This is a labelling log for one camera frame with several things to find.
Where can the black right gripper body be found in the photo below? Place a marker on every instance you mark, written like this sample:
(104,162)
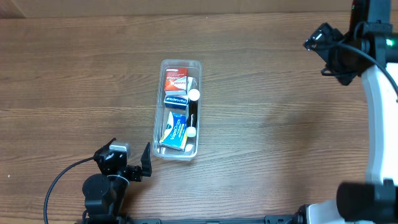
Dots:
(329,53)

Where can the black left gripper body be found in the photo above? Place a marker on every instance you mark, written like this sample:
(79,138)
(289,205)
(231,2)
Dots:
(131,171)

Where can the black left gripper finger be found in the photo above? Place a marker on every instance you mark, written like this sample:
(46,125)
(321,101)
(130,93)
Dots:
(106,146)
(146,162)

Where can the blue VapoDrops box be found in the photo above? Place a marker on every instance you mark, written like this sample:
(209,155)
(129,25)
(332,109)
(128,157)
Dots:
(174,135)

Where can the white and blue medicine box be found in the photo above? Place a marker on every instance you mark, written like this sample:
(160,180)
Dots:
(180,101)

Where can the dark bottle white cap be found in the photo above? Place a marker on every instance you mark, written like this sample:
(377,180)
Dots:
(191,130)

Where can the orange bottle white cap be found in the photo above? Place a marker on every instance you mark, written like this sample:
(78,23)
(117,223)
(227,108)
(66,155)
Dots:
(194,95)

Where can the red medicine box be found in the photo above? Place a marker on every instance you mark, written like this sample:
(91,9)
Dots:
(176,81)

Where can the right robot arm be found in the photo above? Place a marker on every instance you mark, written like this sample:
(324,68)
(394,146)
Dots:
(368,51)

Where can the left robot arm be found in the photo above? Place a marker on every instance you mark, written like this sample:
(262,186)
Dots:
(104,192)

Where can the clear plastic container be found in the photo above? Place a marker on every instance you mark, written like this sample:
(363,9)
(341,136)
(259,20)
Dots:
(194,70)

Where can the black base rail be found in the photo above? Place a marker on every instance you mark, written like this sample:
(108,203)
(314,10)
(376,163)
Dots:
(268,219)

